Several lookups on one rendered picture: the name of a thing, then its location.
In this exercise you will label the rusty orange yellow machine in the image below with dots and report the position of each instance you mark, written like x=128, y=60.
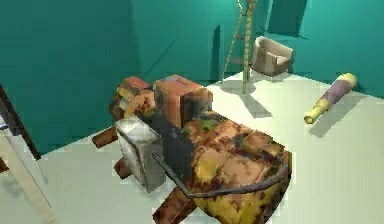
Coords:
x=220, y=153

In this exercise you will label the wooden ladder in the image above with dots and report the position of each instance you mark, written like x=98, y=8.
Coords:
x=247, y=43

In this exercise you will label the brown cardboard box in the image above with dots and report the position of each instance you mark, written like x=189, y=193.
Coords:
x=270, y=57

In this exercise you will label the yellow purple telescope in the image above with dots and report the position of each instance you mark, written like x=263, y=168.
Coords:
x=330, y=96

